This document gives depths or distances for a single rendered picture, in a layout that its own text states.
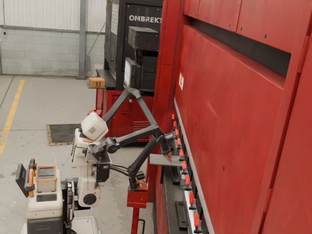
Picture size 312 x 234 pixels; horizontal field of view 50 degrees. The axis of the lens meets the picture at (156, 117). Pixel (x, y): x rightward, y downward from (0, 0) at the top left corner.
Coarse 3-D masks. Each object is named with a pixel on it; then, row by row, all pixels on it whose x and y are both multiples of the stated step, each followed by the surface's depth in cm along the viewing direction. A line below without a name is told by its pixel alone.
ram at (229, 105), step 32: (192, 32) 262; (192, 64) 248; (224, 64) 153; (256, 64) 126; (192, 96) 235; (224, 96) 148; (256, 96) 108; (192, 128) 224; (224, 128) 143; (256, 128) 105; (224, 160) 139; (256, 160) 103; (224, 192) 135; (256, 192) 101; (224, 224) 131
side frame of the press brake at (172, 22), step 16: (176, 0) 320; (176, 16) 325; (160, 32) 349; (176, 32) 330; (160, 48) 335; (176, 48) 335; (160, 64) 340; (176, 64) 340; (160, 80) 346; (160, 96) 351; (160, 112) 357; (176, 112) 358; (160, 128) 363
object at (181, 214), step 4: (176, 204) 237; (176, 208) 234; (180, 208) 232; (180, 212) 228; (184, 212) 229; (180, 216) 224; (184, 216) 224; (180, 220) 220; (180, 224) 216; (184, 224) 216; (180, 228) 214; (184, 228) 214
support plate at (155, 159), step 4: (152, 156) 284; (156, 156) 285; (160, 156) 286; (172, 156) 288; (176, 156) 289; (152, 160) 277; (156, 160) 278; (160, 160) 279; (164, 160) 280; (168, 160) 280; (156, 164) 273; (160, 164) 273; (164, 164) 273; (168, 164) 273; (172, 164) 274; (176, 164) 275; (180, 164) 275
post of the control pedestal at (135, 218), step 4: (136, 208) 278; (136, 212) 280; (132, 216) 281; (136, 216) 281; (132, 220) 282; (136, 220) 282; (132, 224) 284; (136, 224) 284; (132, 228) 285; (136, 228) 285; (132, 232) 286; (136, 232) 286
